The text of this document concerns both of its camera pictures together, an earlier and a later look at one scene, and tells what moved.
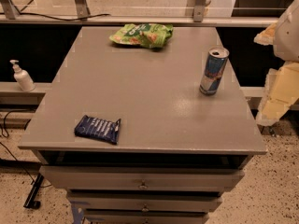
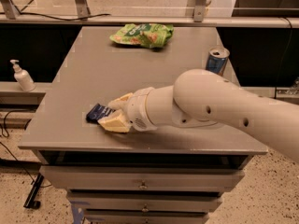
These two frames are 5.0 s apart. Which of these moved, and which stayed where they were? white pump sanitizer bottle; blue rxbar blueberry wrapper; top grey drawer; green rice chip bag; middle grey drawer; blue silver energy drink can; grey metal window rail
Moved: blue rxbar blueberry wrapper
Stayed: top grey drawer; middle grey drawer; white pump sanitizer bottle; grey metal window rail; green rice chip bag; blue silver energy drink can
